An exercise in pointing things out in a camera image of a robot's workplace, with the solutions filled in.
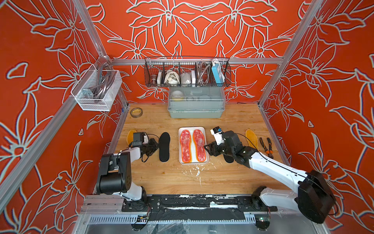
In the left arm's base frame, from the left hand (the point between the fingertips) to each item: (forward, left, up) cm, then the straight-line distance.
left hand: (160, 143), depth 94 cm
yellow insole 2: (+10, -63, -2) cm, 64 cm away
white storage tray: (-10, -23, -2) cm, 25 cm away
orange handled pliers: (0, -71, -2) cm, 71 cm away
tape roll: (+28, +25, -2) cm, 37 cm away
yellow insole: (-2, -21, -1) cm, 21 cm away
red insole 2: (+2, -26, -1) cm, 26 cm away
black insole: (-1, -2, -1) cm, 3 cm away
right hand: (-6, -29, +11) cm, 31 cm away
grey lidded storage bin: (+25, -23, +15) cm, 37 cm away
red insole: (+3, -17, 0) cm, 17 cm away
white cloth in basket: (+30, -6, +31) cm, 43 cm away
